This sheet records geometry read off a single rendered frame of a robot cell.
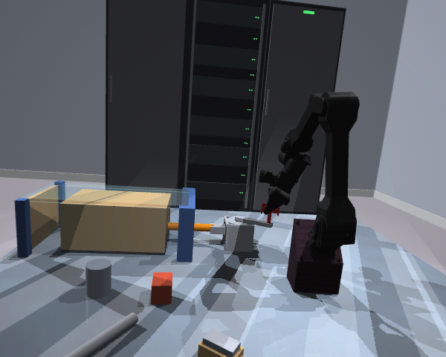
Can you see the grey cylinder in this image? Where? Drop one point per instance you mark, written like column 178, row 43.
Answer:
column 98, row 278

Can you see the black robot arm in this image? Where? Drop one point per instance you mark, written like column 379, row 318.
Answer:
column 337, row 112

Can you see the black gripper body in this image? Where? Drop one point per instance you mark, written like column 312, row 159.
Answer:
column 281, row 193

